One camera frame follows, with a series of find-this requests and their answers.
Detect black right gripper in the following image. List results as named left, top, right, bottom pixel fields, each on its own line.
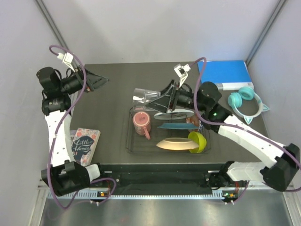
left=145, top=80, right=207, bottom=115

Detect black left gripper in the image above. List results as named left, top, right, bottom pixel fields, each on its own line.
left=59, top=65, right=111, bottom=95

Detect white watermelon plate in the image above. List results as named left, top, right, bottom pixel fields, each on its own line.
left=154, top=108, right=195, bottom=121

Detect clear glass cup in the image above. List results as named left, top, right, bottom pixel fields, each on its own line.
left=132, top=88, right=161, bottom=112

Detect teal scalloped plate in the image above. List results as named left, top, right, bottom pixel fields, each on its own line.
left=158, top=123, right=198, bottom=130

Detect pink mug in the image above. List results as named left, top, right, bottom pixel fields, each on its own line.
left=133, top=112, right=151, bottom=140

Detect black wire dish rack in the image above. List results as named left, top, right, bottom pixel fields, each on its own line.
left=126, top=105, right=212, bottom=155

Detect red blue patterned bowl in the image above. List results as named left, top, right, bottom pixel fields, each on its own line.
left=186, top=115, right=203, bottom=132

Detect beige floral plate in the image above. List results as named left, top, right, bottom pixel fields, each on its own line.
left=156, top=137, right=198, bottom=151

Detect lime green bowl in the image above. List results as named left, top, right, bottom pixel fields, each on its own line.
left=188, top=131, right=207, bottom=153

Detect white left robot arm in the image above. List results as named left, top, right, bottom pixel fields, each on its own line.
left=36, top=67, right=109, bottom=196

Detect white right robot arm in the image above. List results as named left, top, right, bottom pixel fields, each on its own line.
left=145, top=81, right=301, bottom=192

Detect Little Women book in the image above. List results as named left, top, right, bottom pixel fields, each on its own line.
left=70, top=128, right=101, bottom=166

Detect blue clip file folder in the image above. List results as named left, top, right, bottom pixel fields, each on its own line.
left=201, top=60, right=254, bottom=91

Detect teal cat-ear headphones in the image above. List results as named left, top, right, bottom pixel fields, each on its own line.
left=227, top=87, right=269, bottom=125

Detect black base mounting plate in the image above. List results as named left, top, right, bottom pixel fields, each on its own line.
left=89, top=163, right=247, bottom=189

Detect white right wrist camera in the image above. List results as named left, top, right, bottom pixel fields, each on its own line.
left=174, top=64, right=191, bottom=87

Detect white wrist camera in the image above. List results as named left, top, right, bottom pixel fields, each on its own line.
left=174, top=64, right=191, bottom=87
left=57, top=52, right=75, bottom=72

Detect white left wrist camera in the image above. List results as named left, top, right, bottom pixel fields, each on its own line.
left=57, top=52, right=75, bottom=72

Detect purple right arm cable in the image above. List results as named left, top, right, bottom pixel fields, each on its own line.
left=190, top=57, right=301, bottom=204

